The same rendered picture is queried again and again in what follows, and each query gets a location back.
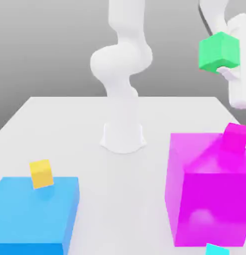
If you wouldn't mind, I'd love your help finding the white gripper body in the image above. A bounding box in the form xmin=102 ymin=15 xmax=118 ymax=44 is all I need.
xmin=227 ymin=13 xmax=246 ymax=110

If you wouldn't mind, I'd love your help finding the small green cube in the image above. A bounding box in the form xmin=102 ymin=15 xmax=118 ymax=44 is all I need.
xmin=198 ymin=31 xmax=241 ymax=75

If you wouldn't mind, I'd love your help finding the small magenta cube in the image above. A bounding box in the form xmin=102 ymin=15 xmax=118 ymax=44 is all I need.
xmin=222 ymin=122 xmax=246 ymax=149

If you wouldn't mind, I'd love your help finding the small cyan cube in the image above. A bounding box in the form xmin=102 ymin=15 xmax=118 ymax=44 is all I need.
xmin=205 ymin=243 xmax=231 ymax=255

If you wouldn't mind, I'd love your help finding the small yellow cube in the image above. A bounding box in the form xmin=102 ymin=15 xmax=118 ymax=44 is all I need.
xmin=29 ymin=159 xmax=55 ymax=190

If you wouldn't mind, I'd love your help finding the large magenta box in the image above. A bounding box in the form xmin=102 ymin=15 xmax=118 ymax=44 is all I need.
xmin=164 ymin=132 xmax=246 ymax=248

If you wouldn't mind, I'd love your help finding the large blue box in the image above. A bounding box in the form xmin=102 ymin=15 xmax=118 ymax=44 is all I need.
xmin=0 ymin=176 xmax=80 ymax=255

